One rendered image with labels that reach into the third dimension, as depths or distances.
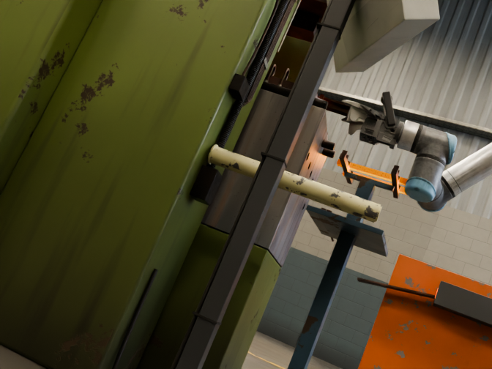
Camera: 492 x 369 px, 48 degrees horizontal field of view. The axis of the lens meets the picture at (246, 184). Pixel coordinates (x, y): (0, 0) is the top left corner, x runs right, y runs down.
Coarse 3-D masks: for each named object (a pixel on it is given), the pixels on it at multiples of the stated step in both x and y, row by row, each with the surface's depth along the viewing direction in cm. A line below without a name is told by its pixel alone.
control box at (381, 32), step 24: (360, 0) 123; (384, 0) 113; (408, 0) 107; (432, 0) 109; (360, 24) 124; (384, 24) 114; (408, 24) 109; (336, 48) 137; (360, 48) 125; (384, 48) 123
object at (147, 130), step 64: (128, 0) 150; (192, 0) 147; (256, 0) 143; (128, 64) 144; (192, 64) 141; (64, 128) 142; (128, 128) 139; (192, 128) 136; (64, 192) 137; (128, 192) 134; (0, 256) 135; (64, 256) 132; (128, 256) 130; (0, 320) 130; (64, 320) 128; (128, 320) 130
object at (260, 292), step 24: (216, 240) 157; (192, 264) 156; (264, 264) 156; (192, 288) 154; (240, 288) 152; (264, 288) 171; (168, 312) 153; (192, 312) 152; (240, 312) 150; (168, 336) 151; (216, 336) 149; (240, 336) 160; (144, 360) 151; (168, 360) 150; (216, 360) 148; (240, 360) 175
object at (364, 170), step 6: (354, 168) 231; (360, 168) 230; (366, 168) 230; (372, 168) 229; (372, 174) 229; (378, 174) 227; (384, 174) 226; (390, 174) 226; (390, 180) 226; (402, 180) 224
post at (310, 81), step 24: (336, 0) 122; (336, 24) 120; (312, 72) 118; (312, 96) 117; (288, 120) 116; (288, 144) 114; (264, 168) 114; (264, 192) 112; (264, 216) 114; (240, 240) 110; (240, 264) 109; (216, 288) 108; (216, 312) 107; (192, 336) 107; (192, 360) 105
